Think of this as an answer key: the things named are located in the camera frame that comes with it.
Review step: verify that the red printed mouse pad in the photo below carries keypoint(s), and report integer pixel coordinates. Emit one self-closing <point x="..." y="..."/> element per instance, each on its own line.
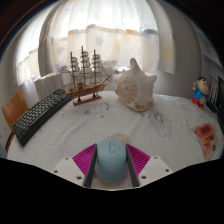
<point x="206" y="140"/>

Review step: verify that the sheer white star-print curtain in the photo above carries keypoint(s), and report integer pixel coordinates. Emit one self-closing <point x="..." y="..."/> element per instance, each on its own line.
<point x="100" y="33"/>

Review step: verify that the wooden model sailing ship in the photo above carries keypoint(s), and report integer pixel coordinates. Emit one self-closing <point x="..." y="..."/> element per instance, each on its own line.
<point x="83" y="89"/>

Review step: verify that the black keyboard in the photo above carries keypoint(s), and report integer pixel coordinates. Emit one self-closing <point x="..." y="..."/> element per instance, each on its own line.
<point x="36" y="116"/>

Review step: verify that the white printed tablecloth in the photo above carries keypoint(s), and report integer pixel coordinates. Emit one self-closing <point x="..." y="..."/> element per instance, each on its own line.
<point x="100" y="123"/>

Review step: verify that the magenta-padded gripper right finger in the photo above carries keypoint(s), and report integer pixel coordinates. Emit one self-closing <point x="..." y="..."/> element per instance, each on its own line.
<point x="155" y="168"/>

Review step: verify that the orange wooden chair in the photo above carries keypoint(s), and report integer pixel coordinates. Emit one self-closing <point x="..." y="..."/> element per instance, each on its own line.
<point x="13" y="108"/>

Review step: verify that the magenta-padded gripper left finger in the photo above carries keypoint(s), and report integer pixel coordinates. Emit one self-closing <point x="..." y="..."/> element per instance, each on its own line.
<point x="68" y="168"/>

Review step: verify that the large white conch shell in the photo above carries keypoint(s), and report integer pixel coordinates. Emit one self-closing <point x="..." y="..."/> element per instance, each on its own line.
<point x="136" y="88"/>

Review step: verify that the white radiator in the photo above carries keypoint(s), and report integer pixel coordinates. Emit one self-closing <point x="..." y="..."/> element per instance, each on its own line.
<point x="48" y="85"/>

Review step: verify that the white shelf unit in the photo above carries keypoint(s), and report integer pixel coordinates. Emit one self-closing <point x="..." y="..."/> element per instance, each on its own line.
<point x="213" y="56"/>

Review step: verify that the light blue computer mouse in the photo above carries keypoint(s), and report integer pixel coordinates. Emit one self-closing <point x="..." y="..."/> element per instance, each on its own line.
<point x="111" y="160"/>

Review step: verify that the cartoon boy figurine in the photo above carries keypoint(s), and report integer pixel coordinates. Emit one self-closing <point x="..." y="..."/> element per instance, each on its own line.
<point x="200" y="95"/>

